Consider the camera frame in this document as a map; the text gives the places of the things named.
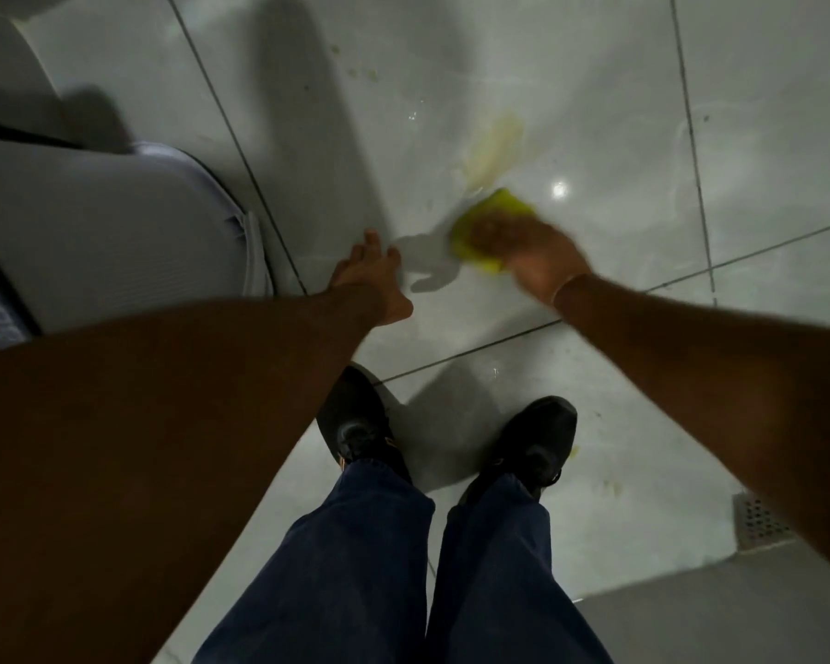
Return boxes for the person's left hand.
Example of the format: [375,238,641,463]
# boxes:
[328,229,415,328]

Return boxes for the person's right hand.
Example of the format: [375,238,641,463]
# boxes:
[468,210,593,306]

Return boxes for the yellow sponge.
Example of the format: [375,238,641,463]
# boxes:
[450,188,539,276]

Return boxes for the person's left forearm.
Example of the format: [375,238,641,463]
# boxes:
[0,289,388,664]

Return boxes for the person's right forearm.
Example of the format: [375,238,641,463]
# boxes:
[552,273,830,588]

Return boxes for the black left shoe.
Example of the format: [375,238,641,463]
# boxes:
[316,366,414,486]

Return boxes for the black shoe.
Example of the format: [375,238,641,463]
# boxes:
[458,397,578,504]
[316,366,414,486]

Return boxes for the black right shoe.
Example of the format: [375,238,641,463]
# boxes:
[458,397,578,504]

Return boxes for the white toilet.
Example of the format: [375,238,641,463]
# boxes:
[0,0,278,356]

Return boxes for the blue jeans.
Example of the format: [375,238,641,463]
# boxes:
[192,457,613,664]

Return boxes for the metal floor drain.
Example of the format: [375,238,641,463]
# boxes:
[732,492,796,550]

